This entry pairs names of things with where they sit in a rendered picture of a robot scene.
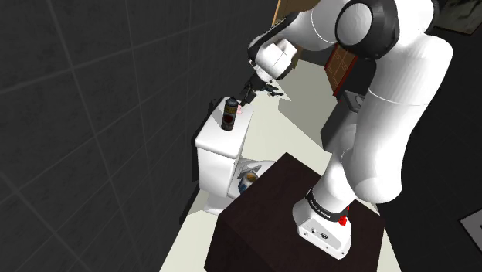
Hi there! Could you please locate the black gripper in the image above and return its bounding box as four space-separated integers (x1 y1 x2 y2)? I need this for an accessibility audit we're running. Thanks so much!
239 73 286 107

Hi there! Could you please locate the black spray can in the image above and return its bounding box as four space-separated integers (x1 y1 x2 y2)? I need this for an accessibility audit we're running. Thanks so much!
221 96 239 131

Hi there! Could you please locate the white toilet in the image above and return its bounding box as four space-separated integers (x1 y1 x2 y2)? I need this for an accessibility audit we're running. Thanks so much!
194 96 278 216

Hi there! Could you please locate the dark washbasin cabinet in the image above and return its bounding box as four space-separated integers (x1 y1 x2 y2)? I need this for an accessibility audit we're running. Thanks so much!
320 89 374 154

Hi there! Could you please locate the reddish brown panelled cabinet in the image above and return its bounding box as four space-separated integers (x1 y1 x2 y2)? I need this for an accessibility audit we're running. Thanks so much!
324 42 359 98

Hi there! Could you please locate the blue and yellow cup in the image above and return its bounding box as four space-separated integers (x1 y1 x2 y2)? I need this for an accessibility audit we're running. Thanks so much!
236 171 260 194

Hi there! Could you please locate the dark brown robot stand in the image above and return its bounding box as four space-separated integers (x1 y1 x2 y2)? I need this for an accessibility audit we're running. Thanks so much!
203 151 387 272

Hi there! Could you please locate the dark wall picture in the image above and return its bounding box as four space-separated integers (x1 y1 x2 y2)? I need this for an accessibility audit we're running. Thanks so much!
432 0 482 36

